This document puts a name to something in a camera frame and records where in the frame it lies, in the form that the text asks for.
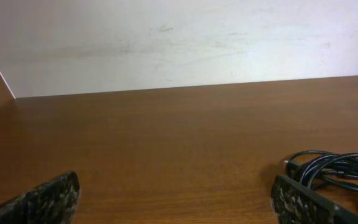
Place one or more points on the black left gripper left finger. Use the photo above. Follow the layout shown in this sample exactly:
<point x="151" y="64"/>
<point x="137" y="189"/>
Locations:
<point x="54" y="201"/>

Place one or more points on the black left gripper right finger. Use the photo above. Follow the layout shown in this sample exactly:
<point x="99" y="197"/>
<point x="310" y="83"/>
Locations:
<point x="294" y="203"/>

